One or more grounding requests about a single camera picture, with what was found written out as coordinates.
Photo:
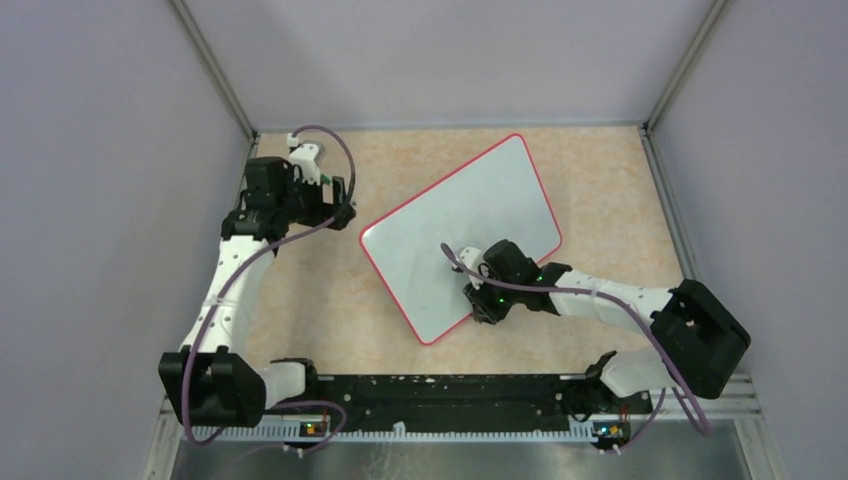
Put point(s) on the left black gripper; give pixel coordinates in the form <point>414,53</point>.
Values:
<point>322,209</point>

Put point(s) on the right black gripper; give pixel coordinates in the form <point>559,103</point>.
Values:
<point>482,310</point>

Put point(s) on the white board with red frame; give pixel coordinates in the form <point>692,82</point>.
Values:
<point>497,195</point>

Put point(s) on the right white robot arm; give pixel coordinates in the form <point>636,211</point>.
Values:
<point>695,345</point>

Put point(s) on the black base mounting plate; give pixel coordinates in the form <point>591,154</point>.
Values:
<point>462,404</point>

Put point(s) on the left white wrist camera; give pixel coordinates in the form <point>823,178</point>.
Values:
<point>306,157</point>

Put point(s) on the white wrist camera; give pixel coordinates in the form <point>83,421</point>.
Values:
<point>306,157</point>
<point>472,259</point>

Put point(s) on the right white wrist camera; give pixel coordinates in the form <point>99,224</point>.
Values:
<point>472,259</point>

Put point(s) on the white cable duct rail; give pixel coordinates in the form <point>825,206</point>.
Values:
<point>293,431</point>

